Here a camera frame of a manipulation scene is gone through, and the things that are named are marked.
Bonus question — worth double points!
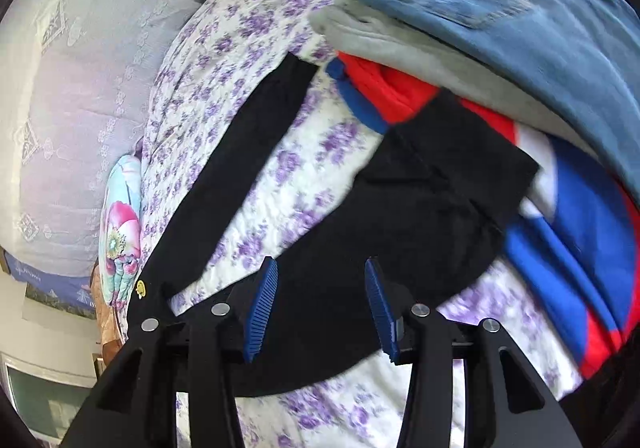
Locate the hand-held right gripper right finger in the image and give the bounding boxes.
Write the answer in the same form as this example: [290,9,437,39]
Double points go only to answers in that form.
[364,257,583,448]

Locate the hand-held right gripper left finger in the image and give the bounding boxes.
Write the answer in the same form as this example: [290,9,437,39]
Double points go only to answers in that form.
[60,257,279,448]

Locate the black pants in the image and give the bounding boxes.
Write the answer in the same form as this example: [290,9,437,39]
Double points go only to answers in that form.
[125,51,541,399]

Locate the purple floral bedspread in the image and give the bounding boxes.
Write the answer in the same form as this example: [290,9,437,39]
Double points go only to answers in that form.
[140,0,586,448]

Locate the folded teal pink floral quilt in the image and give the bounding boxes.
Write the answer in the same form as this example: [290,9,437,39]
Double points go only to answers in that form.
[97,153,146,309]

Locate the red blue white garment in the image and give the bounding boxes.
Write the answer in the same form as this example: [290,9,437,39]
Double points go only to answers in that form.
[326,53,636,379]

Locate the blue patterned sheet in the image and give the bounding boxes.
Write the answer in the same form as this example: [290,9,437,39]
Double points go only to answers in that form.
[2,251,96,319]

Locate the white framed window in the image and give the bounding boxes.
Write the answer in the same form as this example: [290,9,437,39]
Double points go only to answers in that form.
[0,353,96,435]

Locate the grey folded garment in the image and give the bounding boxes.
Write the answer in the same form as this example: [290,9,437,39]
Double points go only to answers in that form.
[307,0,616,164]

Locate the blue denim jeans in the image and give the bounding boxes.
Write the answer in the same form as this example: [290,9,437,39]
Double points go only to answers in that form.
[331,0,640,209]

